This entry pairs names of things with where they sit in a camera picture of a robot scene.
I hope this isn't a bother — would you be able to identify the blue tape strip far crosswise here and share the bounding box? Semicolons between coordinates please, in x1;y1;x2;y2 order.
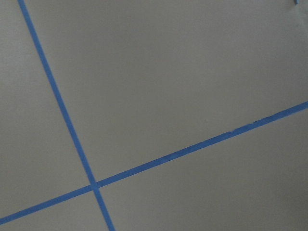
0;102;308;225

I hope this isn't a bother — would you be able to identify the brown paper table cover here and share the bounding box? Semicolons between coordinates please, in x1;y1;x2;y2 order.
0;0;308;231

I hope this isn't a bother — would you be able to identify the blue tape strip left lengthwise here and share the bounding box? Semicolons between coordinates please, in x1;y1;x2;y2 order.
18;0;116;231

